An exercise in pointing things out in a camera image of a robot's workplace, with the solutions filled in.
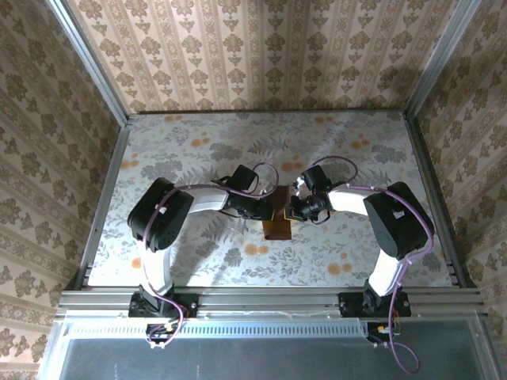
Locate grey metal sheet panel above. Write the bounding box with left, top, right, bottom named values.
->
left=37, top=319, right=502, bottom=380

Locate floral patterned table cover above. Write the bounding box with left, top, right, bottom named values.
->
left=86, top=110, right=455, bottom=288

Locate black connector box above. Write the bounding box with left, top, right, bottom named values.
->
left=366, top=322, right=402, bottom=344
left=145, top=322, right=180, bottom=344

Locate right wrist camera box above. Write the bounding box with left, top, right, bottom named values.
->
left=293, top=165, right=334, bottom=195

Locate long aluminium profile rail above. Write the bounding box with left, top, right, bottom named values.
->
left=55, top=287, right=487, bottom=321

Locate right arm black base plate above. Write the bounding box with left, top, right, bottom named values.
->
left=338, top=291, right=412, bottom=319

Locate slotted grey cable duct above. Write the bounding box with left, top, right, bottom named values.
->
left=63, top=318, right=369, bottom=340

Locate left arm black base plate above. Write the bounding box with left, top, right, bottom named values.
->
left=128, top=291, right=199, bottom=320

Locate aluminium side rail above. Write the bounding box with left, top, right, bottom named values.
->
left=402, top=112, right=478, bottom=289
left=73, top=118, right=132, bottom=290

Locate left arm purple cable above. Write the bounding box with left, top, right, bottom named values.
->
left=142, top=161, right=280, bottom=352

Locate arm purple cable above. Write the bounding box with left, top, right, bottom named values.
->
left=304, top=155, right=436, bottom=375
left=142, top=161, right=280, bottom=352

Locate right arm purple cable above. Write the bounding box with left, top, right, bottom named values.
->
left=304, top=155, right=436, bottom=375

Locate aluminium frame post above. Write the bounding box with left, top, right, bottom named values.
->
left=402, top=0, right=484, bottom=120
left=44, top=0, right=132, bottom=127

